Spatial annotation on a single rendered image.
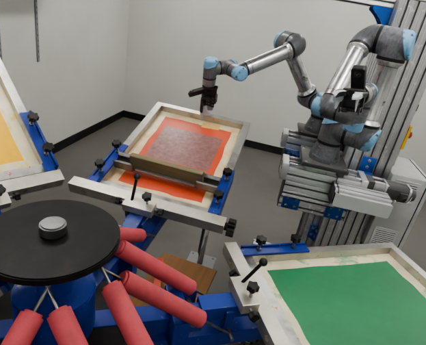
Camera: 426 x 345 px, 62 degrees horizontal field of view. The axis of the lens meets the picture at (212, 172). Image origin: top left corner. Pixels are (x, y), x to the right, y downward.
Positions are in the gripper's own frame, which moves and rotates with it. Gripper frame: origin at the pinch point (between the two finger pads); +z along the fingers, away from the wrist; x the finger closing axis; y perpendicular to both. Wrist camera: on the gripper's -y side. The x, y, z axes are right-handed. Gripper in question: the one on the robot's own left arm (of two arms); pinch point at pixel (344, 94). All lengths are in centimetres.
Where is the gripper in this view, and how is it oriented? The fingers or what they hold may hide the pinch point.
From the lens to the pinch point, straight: 121.8
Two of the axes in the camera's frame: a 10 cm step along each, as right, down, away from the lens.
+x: -8.2, -2.4, 5.1
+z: -5.7, 2.7, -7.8
